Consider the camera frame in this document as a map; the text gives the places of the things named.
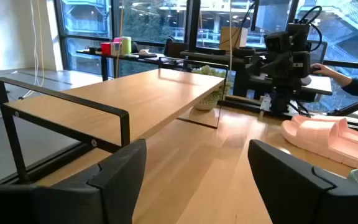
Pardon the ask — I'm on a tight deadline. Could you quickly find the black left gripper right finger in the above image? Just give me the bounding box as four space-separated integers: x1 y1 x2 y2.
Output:
247 139 358 224

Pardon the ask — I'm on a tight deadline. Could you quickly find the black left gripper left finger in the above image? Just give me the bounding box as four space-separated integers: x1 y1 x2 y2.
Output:
0 139 147 224

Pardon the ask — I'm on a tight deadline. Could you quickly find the pink rubber slide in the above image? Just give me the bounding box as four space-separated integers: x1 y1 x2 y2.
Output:
280 119 358 174
291 114 358 147

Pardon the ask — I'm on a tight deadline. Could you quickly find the person's hand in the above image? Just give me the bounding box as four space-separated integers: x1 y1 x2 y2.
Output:
311 63 336 78

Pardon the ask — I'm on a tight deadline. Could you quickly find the cardboard box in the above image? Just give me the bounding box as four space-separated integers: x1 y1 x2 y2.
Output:
219 26 249 52

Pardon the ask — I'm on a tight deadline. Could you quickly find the green artificial potted plant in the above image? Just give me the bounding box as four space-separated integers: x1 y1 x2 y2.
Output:
193 65 234 112

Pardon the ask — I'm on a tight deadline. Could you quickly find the black background desk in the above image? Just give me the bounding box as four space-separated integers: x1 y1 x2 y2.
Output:
76 48 239 82

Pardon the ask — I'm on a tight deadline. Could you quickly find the red cup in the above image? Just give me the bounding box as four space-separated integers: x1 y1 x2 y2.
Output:
100 42 112 56

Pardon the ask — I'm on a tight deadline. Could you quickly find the light green roll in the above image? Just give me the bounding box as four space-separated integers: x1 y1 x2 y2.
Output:
121 36 132 56

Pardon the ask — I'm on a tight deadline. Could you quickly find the wooden shelf with black frame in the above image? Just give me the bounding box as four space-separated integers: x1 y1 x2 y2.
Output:
0 57 229 184

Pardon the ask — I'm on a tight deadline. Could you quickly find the hanging yellow cable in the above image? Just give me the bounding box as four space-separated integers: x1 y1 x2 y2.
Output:
115 0 124 78

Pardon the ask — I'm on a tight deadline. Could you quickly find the hanging orange cable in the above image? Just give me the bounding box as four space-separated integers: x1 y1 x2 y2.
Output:
37 0 45 88

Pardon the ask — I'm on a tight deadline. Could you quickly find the hanging white cable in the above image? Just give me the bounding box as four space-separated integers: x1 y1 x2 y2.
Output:
29 0 40 91

